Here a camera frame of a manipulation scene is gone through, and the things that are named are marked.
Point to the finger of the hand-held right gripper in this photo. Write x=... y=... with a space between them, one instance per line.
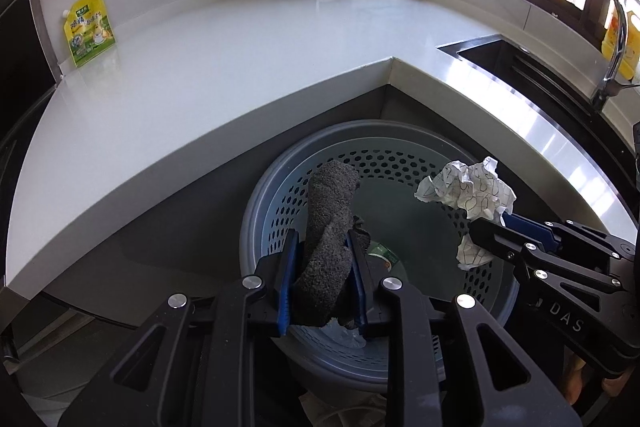
x=500 y=239
x=525 y=224

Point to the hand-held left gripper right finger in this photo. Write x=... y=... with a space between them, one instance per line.
x=357 y=287

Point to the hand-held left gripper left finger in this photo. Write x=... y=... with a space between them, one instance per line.
x=287 y=287

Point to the white paper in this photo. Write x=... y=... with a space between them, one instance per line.
x=470 y=187

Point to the dark grey cloth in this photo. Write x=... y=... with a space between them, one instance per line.
x=325 y=232

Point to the grey perforated trash bin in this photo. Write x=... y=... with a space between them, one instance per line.
x=400 y=207

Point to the person's right hand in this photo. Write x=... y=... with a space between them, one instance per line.
x=577 y=377

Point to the steel kitchen sink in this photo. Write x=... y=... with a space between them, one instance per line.
x=525 y=72

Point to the chrome faucet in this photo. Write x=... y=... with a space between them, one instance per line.
x=617 y=32

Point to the yellow green spout pouch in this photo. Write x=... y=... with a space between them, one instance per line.
x=87 y=32

